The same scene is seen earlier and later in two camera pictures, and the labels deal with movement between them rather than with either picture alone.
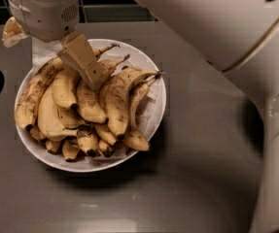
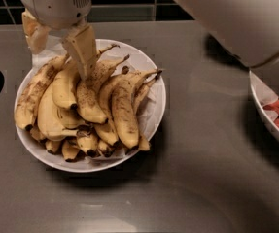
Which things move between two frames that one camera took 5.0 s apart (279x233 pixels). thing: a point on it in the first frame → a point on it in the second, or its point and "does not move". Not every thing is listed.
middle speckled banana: x=89 y=99 does not move
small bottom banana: x=87 y=142 does not move
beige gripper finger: x=78 y=53 → x=81 y=43
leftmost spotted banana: x=27 y=101 does not move
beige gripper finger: x=14 y=33 → x=36 y=34
